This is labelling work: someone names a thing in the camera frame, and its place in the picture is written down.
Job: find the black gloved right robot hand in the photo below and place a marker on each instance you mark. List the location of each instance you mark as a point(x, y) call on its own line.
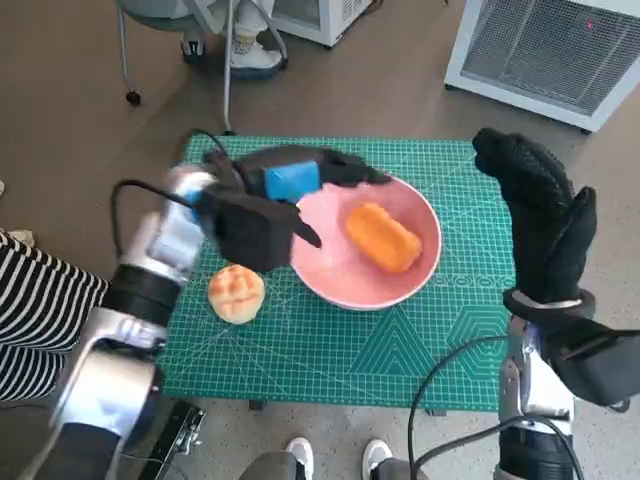
point(545, 240)

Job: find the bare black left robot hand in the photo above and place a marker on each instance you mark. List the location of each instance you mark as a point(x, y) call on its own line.
point(295, 175)

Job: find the oblong toy bread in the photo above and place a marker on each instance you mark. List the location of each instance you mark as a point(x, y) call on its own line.
point(385, 240)

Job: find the pink bowl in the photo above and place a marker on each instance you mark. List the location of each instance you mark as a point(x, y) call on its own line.
point(340, 280)

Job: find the round scored toy bread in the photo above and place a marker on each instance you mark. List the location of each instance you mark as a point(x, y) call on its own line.
point(237, 295)

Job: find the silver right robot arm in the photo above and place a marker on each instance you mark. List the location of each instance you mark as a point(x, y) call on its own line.
point(530, 385)

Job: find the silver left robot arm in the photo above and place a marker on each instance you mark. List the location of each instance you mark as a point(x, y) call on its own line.
point(165, 240)

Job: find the silver metal leg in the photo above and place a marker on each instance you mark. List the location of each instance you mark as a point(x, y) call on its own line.
point(228, 75)

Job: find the person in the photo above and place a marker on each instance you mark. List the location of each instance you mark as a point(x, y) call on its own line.
point(250, 55)
point(300, 455)
point(35, 310)

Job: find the small white cabinet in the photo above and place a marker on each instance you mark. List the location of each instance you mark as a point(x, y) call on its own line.
point(330, 25)

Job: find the green cutting mat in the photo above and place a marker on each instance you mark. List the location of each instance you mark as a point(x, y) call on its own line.
point(310, 350)

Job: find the large white mesh cabinet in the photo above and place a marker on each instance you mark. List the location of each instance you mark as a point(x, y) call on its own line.
point(550, 50)

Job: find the black case with metal latch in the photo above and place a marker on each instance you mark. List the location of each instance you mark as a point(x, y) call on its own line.
point(170, 450)

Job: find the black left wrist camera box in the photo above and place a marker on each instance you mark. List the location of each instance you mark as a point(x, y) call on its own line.
point(250, 235)

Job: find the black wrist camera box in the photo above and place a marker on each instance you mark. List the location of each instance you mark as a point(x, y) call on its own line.
point(595, 360)
point(250, 235)

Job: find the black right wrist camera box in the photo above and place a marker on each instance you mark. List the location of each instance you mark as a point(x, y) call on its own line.
point(595, 360)

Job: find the small black table bracket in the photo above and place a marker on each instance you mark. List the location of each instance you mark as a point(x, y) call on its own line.
point(256, 405)

